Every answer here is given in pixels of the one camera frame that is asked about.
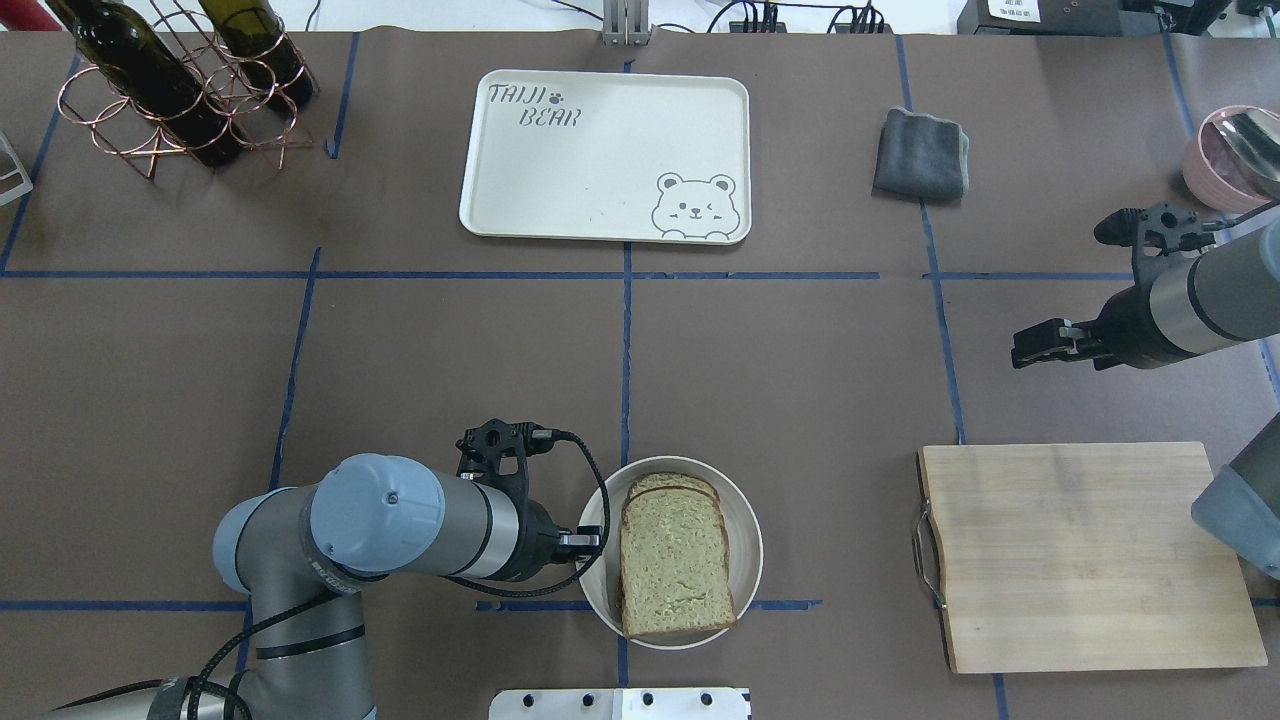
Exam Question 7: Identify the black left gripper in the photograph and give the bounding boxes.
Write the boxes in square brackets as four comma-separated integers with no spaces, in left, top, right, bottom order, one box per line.
[515,500,603,582]

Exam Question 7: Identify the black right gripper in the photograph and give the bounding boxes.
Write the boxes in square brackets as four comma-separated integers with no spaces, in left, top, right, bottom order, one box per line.
[1011,286,1161,372]

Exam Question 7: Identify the bread slice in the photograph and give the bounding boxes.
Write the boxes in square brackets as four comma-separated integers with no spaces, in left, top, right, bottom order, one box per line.
[620,486,737,639]
[623,471,721,510]

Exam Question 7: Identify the white round plate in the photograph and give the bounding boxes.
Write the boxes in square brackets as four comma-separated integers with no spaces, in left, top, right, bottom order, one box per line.
[579,455,764,650]

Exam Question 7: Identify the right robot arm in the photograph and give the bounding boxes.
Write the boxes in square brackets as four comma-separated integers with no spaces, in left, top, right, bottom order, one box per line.
[1010,204,1279,577]

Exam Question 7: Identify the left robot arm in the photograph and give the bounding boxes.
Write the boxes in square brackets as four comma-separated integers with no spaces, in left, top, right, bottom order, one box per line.
[49,454,611,719]

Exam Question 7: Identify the white bear serving tray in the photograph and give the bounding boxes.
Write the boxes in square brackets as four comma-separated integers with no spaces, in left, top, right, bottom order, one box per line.
[458,69,753,246]

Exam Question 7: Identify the wooden cutting board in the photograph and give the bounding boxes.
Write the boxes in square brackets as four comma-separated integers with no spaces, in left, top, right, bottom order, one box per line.
[918,442,1268,674]

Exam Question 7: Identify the grey folded cloth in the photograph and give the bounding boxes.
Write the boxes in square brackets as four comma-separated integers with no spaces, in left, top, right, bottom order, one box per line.
[873,106,970,202]

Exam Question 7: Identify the pink bowl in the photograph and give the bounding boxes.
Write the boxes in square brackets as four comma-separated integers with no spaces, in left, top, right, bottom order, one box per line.
[1181,105,1276,214]

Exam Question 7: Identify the metal scoop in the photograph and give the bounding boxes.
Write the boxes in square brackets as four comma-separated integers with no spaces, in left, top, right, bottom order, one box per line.
[1211,108,1279,200]

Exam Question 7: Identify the dark wine bottle right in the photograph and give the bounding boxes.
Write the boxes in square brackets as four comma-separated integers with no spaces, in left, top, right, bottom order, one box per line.
[200,1,315,117]

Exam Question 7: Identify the dark wine bottle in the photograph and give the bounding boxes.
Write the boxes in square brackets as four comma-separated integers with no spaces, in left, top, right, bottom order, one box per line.
[46,1,242,167]
[200,1,315,117]

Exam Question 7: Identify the dark wine bottle left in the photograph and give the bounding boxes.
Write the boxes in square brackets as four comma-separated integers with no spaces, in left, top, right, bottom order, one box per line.
[46,1,242,167]

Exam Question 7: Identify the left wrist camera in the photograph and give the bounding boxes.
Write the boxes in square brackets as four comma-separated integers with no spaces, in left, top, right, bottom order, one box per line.
[454,419,561,506]

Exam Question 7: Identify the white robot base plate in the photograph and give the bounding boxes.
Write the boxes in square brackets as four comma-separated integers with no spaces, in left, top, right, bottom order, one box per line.
[488,685,753,719]

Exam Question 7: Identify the aluminium frame post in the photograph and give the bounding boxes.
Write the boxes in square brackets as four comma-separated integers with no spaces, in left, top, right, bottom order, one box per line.
[602,0,653,47]

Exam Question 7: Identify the copper wire bottle rack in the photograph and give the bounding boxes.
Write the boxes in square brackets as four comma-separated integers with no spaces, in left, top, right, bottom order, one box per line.
[49,1,317,178]

